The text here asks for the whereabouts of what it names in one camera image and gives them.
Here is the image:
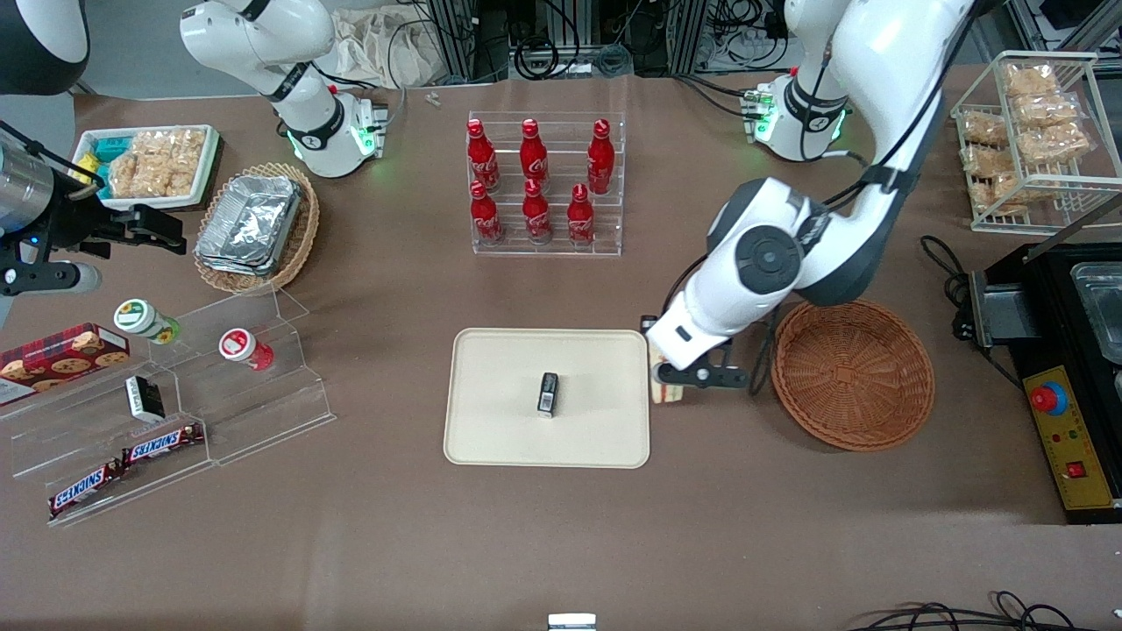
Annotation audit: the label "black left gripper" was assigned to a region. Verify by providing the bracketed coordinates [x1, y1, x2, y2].
[642, 315, 752, 393]

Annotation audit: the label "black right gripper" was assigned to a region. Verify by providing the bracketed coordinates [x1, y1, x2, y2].
[35, 180, 188, 260]

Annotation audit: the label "triangular sandwich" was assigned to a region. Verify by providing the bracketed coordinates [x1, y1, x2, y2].
[650, 342, 691, 408]

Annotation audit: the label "white rectangular snack tray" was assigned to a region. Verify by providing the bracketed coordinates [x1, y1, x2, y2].
[72, 124, 221, 212]

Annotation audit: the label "aluminium foil tray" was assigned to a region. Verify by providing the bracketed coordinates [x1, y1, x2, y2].
[194, 174, 304, 278]

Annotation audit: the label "oval light wicker basket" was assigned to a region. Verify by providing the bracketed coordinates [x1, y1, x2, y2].
[192, 161, 322, 297]

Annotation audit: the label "cream plastic tray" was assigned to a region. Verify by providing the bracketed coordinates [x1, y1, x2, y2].
[444, 328, 651, 470]

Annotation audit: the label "round brown wicker basket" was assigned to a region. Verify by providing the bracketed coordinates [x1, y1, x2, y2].
[770, 296, 936, 453]

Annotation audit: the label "bagged rice crackers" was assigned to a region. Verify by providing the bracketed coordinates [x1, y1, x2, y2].
[107, 129, 208, 200]

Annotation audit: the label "green sunflower lid cup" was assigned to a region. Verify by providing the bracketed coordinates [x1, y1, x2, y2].
[113, 298, 181, 345]

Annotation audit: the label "clear acrylic bottle rack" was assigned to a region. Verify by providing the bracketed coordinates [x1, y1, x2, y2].
[466, 110, 626, 259]

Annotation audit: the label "red cola bottle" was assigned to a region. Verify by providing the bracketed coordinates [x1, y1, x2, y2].
[519, 118, 550, 190]
[586, 118, 616, 196]
[522, 178, 554, 245]
[469, 180, 506, 247]
[466, 118, 501, 195]
[566, 183, 597, 247]

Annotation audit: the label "red lid cup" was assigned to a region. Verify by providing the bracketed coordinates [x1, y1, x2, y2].
[218, 327, 275, 372]

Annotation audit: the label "red cookie box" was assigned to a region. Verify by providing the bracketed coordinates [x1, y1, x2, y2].
[0, 322, 131, 407]

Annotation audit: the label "small black white box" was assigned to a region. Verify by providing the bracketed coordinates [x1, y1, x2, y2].
[124, 374, 167, 424]

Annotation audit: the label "clear acrylic stepped stand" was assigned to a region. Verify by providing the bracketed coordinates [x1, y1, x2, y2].
[0, 375, 217, 528]
[145, 284, 337, 466]

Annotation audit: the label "Snickers chocolate bar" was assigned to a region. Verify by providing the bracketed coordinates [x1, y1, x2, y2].
[47, 461, 126, 519]
[120, 422, 205, 466]

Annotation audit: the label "beige cloth bag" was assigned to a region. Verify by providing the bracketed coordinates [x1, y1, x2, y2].
[326, 7, 441, 90]

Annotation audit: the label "white power strip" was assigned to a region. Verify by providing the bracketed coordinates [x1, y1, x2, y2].
[712, 25, 792, 69]

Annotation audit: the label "rice cracker packet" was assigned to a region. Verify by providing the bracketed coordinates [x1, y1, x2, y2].
[1012, 91, 1081, 129]
[959, 113, 1011, 147]
[971, 174, 1025, 217]
[1003, 65, 1063, 99]
[1017, 122, 1094, 166]
[962, 144, 1019, 178]

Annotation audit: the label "black countertop appliance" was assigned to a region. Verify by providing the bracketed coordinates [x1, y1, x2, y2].
[954, 240, 1122, 527]

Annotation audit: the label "yellow control panel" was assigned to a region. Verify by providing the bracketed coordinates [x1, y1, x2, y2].
[1022, 365, 1119, 512]

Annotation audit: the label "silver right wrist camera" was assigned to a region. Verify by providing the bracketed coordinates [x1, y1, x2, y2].
[0, 261, 103, 297]

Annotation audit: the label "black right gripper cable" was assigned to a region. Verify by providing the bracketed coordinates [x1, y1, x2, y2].
[0, 121, 90, 192]

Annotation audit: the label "coiled black cable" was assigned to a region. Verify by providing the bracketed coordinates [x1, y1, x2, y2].
[512, 37, 563, 82]

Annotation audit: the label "black appliance cable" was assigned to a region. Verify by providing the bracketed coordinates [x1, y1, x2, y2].
[919, 235, 976, 343]

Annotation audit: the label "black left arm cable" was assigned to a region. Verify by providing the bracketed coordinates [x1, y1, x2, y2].
[811, 9, 978, 211]

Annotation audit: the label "white wire basket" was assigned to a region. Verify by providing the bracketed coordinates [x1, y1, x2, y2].
[950, 50, 1122, 235]

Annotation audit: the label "aluminium frame rack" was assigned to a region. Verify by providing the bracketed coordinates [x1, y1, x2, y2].
[424, 0, 730, 84]

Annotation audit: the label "black floor cables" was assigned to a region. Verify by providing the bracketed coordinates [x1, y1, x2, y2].
[846, 591, 1122, 631]

